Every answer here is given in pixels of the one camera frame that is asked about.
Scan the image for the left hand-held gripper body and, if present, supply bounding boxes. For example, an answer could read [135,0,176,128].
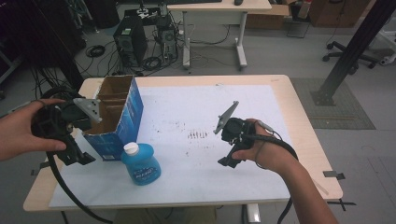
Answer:
[31,97,103,156]

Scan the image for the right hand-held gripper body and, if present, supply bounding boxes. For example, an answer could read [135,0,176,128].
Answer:
[213,100,260,151]

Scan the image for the blue cardboard box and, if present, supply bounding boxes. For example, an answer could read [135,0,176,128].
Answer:
[82,74,145,162]

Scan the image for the blue detergent bottle white cap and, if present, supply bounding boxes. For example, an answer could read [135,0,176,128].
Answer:
[120,141,163,187]

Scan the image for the person's left hand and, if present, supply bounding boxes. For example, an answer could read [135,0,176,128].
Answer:
[0,98,68,162]

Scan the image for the person's right hand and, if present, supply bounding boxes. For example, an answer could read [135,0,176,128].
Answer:
[232,118,300,175]

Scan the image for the white table leg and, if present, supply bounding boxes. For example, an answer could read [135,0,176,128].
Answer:
[246,203,262,224]

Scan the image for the person's khaki pants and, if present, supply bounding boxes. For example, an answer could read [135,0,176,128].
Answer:
[112,206,218,224]

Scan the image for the black curtain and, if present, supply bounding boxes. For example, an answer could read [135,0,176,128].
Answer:
[0,0,85,91]

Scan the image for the black tape strip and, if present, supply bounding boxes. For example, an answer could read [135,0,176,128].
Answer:
[322,170,346,181]

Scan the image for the large black computer tower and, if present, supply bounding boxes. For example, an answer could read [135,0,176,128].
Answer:
[112,15,149,68]

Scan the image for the dark floor mat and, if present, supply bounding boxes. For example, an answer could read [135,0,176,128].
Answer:
[290,77,376,130]

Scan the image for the small black computer tower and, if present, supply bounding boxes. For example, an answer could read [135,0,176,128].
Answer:
[155,15,179,60]

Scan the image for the open cardboard box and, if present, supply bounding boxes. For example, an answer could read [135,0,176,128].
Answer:
[246,3,292,31]

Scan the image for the white desk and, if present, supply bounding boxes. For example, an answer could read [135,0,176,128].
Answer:
[166,0,273,71]

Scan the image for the black office chair base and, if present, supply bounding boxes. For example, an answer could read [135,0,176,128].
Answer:
[321,40,379,76]

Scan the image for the brown wooden cabinet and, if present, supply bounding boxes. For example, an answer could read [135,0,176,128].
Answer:
[307,0,372,28]

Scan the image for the thick black left gripper cable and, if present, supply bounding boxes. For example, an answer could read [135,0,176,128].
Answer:
[45,150,114,224]

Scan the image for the thick black gripper cable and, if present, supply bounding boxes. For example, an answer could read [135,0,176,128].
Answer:
[45,150,114,224]
[244,133,300,224]

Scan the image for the thin grey right gripper cable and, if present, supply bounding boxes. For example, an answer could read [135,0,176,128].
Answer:
[253,119,284,171]

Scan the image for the black floor cable bundle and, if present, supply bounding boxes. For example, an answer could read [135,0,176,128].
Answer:
[29,64,85,101]

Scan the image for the thick black right gripper cable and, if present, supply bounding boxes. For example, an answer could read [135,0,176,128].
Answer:
[244,133,300,224]

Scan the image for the small black cable coil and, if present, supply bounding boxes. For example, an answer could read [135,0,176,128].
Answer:
[85,44,106,59]

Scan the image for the black cable coil by towers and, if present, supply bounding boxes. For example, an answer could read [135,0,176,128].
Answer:
[141,55,163,72]

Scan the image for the black metal stand post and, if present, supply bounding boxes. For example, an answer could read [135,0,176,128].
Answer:
[311,0,396,106]

